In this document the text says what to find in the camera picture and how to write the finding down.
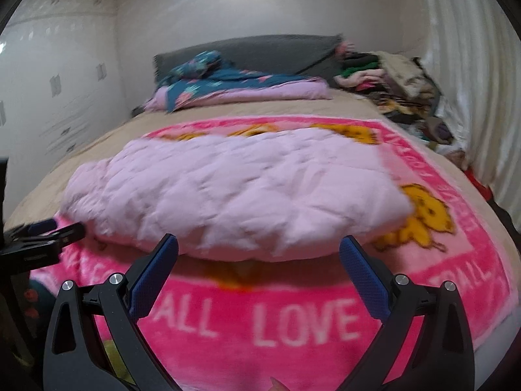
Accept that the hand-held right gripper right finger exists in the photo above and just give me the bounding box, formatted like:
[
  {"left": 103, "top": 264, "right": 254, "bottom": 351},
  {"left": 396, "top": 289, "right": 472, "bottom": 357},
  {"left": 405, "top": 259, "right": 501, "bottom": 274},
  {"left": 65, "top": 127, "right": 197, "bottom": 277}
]
[{"left": 339, "top": 235, "right": 476, "bottom": 391}]

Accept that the person's left hand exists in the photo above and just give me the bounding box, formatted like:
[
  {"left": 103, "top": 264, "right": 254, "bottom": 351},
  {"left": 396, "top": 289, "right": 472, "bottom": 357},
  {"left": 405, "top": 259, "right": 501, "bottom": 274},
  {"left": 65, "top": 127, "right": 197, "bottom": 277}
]
[{"left": 22, "top": 287, "right": 40, "bottom": 321}]

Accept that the bag of clothes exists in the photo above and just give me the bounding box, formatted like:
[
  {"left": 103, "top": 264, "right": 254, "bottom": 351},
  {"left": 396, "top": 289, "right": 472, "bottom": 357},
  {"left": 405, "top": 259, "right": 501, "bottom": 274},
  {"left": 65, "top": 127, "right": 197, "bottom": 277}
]
[{"left": 415, "top": 116, "right": 457, "bottom": 145}]

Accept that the beige bed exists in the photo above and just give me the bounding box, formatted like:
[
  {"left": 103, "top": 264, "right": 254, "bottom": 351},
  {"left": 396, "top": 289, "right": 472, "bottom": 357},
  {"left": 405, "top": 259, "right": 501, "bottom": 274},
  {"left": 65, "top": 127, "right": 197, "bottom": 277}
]
[{"left": 4, "top": 90, "right": 521, "bottom": 391}]

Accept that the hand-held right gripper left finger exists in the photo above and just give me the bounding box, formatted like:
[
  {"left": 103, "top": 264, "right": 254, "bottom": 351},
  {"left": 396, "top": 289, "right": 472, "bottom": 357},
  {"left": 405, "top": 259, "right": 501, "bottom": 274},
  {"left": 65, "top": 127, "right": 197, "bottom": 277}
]
[{"left": 43, "top": 233, "right": 180, "bottom": 391}]

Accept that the white wardrobe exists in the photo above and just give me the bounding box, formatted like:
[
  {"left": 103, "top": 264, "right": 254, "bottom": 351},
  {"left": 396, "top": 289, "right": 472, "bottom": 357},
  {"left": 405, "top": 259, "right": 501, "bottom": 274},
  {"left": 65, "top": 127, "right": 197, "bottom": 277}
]
[{"left": 0, "top": 0, "right": 131, "bottom": 221}]

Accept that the red plastic bag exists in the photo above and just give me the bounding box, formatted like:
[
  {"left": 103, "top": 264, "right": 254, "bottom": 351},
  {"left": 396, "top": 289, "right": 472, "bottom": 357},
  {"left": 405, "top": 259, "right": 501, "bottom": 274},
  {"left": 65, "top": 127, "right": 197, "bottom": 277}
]
[{"left": 468, "top": 171, "right": 495, "bottom": 202}]

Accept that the pink quilted jacket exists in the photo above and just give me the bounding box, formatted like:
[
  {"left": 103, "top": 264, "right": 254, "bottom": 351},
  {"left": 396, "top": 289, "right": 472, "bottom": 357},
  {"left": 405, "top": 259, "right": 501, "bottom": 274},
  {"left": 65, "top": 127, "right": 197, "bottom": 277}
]
[{"left": 61, "top": 128, "right": 416, "bottom": 262}]

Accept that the yellow-green cloth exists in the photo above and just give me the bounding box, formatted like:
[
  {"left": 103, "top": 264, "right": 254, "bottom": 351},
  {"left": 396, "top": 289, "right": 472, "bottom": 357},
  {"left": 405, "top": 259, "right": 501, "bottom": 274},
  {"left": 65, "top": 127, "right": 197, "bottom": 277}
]
[{"left": 102, "top": 340, "right": 136, "bottom": 379}]

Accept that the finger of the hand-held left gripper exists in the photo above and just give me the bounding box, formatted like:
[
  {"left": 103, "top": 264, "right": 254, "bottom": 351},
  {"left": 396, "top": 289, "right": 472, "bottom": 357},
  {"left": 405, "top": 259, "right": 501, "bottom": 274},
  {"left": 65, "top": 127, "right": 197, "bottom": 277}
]
[
  {"left": 48, "top": 222, "right": 87, "bottom": 250},
  {"left": 4, "top": 217, "right": 60, "bottom": 239}
]

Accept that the pile of folded clothes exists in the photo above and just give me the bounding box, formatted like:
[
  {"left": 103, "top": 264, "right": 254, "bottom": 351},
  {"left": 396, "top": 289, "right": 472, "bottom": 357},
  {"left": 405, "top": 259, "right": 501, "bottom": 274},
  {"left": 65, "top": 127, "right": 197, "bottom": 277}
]
[{"left": 334, "top": 41, "right": 442, "bottom": 123}]

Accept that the teal floral folded quilt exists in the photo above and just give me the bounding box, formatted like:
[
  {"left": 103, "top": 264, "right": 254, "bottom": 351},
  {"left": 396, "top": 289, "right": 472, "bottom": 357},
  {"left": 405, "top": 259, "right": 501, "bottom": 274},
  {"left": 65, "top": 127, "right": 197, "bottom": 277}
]
[{"left": 142, "top": 51, "right": 332, "bottom": 114}]

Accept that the pink bear printed blanket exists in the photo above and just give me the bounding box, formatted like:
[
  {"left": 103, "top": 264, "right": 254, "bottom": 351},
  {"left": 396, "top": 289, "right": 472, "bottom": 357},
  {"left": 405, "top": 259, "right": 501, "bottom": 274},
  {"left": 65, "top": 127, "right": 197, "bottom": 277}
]
[{"left": 30, "top": 116, "right": 515, "bottom": 391}]

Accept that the grey headboard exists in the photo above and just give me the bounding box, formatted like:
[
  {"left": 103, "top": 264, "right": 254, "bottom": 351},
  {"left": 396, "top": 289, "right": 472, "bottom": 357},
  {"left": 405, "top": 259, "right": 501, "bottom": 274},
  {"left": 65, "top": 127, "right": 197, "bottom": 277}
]
[{"left": 154, "top": 35, "right": 345, "bottom": 86}]

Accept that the white satin curtain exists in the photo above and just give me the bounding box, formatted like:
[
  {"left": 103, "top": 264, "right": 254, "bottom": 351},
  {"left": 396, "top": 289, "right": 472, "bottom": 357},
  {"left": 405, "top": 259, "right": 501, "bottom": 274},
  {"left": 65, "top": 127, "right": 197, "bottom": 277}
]
[{"left": 419, "top": 0, "right": 521, "bottom": 212}]

